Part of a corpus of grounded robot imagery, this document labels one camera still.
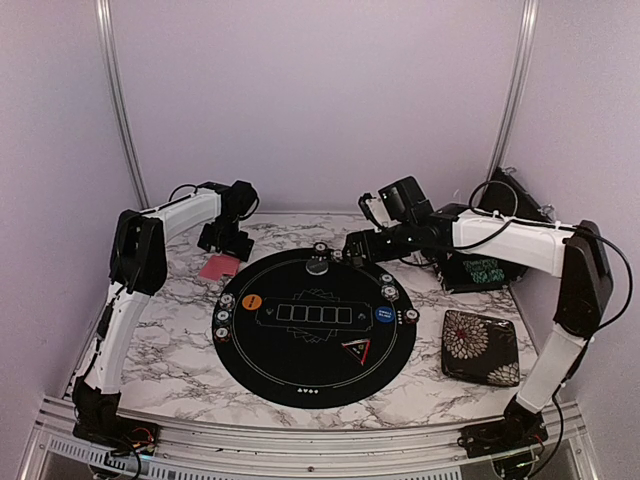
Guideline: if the green chip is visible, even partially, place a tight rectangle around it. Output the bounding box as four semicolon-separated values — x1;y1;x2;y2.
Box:
213;310;232;327
379;273;395;284

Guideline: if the red chip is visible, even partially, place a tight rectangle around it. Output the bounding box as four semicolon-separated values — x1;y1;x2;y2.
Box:
403;309;420;324
313;242;328;256
213;327;231;343

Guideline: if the red playing card deck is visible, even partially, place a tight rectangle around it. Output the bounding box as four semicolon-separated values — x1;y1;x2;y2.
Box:
198;255;241;282

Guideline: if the black poker chip case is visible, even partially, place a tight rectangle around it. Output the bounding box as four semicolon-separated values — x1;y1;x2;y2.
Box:
434;167;556;293

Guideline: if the orange big blind button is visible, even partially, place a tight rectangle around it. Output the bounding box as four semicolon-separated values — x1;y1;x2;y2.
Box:
241;294;263;311

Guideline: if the blue small blind button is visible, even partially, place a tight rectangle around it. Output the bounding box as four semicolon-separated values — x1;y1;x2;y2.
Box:
374;307;396;324

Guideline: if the round black poker mat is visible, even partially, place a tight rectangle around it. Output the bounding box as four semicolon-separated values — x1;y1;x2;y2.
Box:
214;248;418;409

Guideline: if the floral patterned pouch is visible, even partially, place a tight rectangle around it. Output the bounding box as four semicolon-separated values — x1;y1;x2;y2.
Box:
441;310;520;388

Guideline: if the black dealer button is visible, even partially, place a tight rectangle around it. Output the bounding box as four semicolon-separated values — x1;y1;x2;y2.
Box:
305;258;329;276

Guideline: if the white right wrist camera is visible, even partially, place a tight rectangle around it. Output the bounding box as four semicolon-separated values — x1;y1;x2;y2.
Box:
358;192;386;231

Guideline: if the red triangle all-in marker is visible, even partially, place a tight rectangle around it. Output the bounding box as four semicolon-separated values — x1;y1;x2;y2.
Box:
342;338;371;366

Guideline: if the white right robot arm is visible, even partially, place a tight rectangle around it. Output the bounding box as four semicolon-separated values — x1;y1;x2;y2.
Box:
345;177;614;448

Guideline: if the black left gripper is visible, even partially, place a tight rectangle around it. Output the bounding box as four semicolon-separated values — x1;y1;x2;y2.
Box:
196;216;252;262

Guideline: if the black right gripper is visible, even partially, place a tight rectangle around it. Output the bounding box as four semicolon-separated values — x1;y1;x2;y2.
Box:
343;221;418;267

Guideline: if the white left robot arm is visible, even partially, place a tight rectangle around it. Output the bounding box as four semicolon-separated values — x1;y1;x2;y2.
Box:
72;180;259;445

